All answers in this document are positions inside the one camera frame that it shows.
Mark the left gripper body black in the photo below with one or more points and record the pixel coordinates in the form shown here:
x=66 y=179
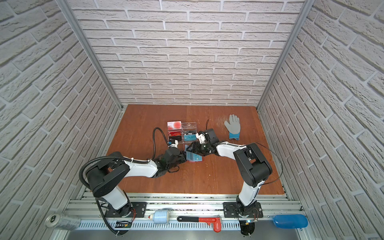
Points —
x=182 y=159

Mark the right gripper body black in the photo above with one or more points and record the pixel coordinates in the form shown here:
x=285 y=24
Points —
x=202 y=149

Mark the red leather card holder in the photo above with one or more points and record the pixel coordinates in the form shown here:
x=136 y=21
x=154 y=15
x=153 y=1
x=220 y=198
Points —
x=193 y=157

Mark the clear acrylic card display stand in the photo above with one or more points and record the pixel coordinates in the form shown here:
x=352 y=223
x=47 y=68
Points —
x=188 y=126

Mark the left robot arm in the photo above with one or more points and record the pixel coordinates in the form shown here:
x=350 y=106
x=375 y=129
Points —
x=102 y=175

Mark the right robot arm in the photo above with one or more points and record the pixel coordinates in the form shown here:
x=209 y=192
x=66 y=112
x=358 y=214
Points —
x=253 y=167

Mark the red VIP card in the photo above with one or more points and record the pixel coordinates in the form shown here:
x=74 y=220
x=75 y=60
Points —
x=175 y=133

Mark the teal VIP card in stand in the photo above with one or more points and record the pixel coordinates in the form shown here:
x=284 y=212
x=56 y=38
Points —
x=190 y=138

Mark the red white patterned card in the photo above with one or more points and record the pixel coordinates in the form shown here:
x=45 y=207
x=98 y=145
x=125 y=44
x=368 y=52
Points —
x=174 y=126

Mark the grey work glove blue cuff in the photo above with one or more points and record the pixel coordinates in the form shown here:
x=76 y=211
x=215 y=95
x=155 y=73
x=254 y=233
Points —
x=234 y=127

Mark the red black pipe wrench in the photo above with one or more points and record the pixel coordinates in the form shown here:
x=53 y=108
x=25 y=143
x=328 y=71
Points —
x=214 y=221

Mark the blue plastic case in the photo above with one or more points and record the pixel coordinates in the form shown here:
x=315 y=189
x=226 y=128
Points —
x=290 y=221

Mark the silver drink can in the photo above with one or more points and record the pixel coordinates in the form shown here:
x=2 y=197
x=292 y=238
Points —
x=62 y=222

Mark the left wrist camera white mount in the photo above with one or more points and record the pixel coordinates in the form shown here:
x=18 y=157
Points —
x=173 y=143

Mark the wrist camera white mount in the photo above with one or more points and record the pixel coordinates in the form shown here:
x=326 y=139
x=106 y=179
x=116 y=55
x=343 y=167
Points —
x=207 y=137
x=173 y=143

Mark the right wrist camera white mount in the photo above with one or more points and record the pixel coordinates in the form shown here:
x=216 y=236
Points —
x=207 y=137

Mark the aluminium rail frame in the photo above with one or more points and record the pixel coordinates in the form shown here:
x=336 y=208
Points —
x=198 y=205

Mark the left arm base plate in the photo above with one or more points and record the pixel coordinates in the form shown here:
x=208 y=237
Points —
x=138 y=208

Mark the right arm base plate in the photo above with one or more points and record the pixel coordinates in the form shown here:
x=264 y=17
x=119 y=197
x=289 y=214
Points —
x=237 y=210

